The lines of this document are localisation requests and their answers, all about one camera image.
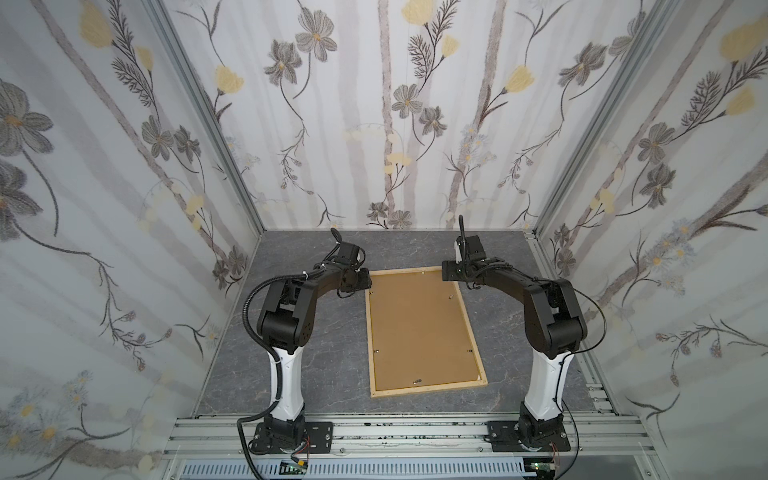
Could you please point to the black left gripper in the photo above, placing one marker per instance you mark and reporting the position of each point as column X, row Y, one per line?
column 366, row 281

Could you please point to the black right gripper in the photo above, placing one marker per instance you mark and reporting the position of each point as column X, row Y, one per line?
column 470, row 251

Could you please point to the brown wooden backing board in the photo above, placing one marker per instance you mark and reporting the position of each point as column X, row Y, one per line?
column 420, row 330

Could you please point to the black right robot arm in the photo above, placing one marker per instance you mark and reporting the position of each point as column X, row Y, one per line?
column 554, row 328

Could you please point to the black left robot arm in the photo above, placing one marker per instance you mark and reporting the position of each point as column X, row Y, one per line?
column 286, row 322

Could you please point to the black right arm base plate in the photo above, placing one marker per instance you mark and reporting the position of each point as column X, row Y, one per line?
column 504, row 438

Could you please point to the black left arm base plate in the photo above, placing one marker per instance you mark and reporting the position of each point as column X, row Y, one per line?
column 277, row 436

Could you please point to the white slotted cable duct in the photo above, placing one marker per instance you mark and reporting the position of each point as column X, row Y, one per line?
column 396, row 468

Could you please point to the aluminium corner post left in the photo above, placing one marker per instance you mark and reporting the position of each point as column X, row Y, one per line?
column 196, row 94

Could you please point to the aluminium corner post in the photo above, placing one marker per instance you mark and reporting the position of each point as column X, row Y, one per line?
column 196, row 94
column 641, row 49

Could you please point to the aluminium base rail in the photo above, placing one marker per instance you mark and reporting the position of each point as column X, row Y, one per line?
column 604, row 446

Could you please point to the aluminium corner post right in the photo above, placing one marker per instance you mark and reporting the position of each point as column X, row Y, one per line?
column 641, row 49

